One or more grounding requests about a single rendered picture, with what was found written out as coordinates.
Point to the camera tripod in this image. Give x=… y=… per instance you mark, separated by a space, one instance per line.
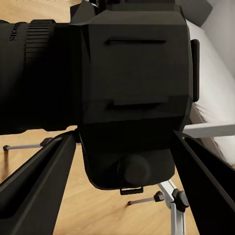
x=175 y=200

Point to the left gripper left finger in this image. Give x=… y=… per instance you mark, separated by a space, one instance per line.
x=31 y=197

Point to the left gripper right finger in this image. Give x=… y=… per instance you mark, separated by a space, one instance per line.
x=209 y=184

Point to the bed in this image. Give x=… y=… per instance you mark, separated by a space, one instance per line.
x=217 y=85

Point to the digital camera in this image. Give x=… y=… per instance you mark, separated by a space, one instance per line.
x=124 y=71

